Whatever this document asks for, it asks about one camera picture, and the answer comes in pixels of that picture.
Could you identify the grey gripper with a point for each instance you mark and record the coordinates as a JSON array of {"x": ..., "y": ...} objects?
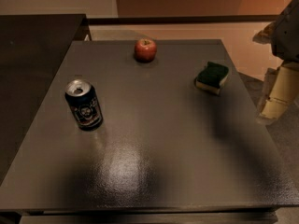
[{"x": 287, "y": 36}]

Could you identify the green and yellow sponge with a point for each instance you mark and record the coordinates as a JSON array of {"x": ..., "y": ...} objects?
[{"x": 212, "y": 78}]

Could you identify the dark pepsi can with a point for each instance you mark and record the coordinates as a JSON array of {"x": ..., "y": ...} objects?
[{"x": 83, "y": 103}]

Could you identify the red apple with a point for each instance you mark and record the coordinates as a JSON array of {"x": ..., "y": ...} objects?
[{"x": 145, "y": 50}]

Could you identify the dark side table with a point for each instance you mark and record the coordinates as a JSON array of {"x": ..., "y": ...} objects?
[{"x": 32, "y": 48}]

